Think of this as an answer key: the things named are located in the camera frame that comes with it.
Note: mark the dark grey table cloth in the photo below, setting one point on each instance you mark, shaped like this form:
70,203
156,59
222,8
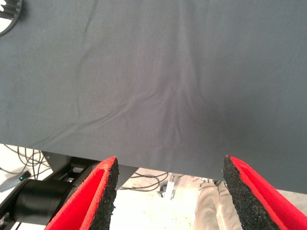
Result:
153,72

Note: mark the grey adapter box green light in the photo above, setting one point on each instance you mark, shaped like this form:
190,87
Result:
9,184

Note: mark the black caster wheel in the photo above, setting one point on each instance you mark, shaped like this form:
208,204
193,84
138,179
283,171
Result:
162,191

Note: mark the person's beige trousers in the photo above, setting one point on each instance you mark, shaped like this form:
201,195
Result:
206,203

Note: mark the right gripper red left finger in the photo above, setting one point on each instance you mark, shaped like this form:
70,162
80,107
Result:
91,203

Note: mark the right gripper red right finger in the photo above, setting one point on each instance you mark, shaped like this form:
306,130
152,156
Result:
259,203

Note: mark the small steel planetary gear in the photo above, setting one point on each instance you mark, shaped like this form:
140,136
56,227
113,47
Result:
12,9

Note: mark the aluminium profile post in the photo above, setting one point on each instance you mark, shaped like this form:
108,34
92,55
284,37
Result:
172,184

